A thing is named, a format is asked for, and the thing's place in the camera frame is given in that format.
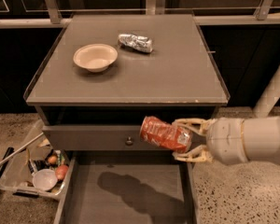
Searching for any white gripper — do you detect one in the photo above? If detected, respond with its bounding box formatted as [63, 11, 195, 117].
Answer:
[173, 118, 248, 165]

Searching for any red coke can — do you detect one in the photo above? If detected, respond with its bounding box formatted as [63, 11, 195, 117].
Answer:
[140, 116, 192, 153]

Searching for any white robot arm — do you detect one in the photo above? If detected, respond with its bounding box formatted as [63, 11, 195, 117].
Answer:
[173, 117, 280, 165]

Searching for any round metal drawer knob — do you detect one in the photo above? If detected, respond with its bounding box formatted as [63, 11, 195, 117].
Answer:
[125, 136, 133, 147]

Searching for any grey top drawer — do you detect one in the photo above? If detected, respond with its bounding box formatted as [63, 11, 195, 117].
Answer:
[41, 124, 215, 152]

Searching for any grey open middle drawer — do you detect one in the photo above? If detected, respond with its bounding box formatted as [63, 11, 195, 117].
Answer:
[53, 155, 201, 224]

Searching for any grey drawer cabinet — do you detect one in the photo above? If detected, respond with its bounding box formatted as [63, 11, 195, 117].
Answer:
[22, 13, 231, 224]

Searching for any white slanted pole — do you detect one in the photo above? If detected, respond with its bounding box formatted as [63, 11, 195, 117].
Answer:
[253, 65, 280, 118]

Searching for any crumpled silver foil bag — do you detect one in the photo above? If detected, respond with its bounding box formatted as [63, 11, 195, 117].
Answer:
[118, 34, 153, 53]

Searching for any beige paper bowl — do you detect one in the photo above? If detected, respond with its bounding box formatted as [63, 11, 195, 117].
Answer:
[73, 44, 118, 73]

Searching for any red apple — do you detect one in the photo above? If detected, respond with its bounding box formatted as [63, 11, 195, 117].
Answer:
[55, 165, 68, 180]

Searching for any orange fruit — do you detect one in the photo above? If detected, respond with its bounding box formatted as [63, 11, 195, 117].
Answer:
[48, 155, 58, 165]

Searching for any white plastic bowl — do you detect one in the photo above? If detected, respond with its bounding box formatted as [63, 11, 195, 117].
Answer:
[33, 169, 58, 191]

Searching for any clear plastic storage bin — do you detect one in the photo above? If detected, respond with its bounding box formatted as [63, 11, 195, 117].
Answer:
[0, 120, 71, 200]

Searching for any black snack packet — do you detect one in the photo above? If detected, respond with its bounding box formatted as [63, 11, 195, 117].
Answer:
[28, 160, 48, 175]

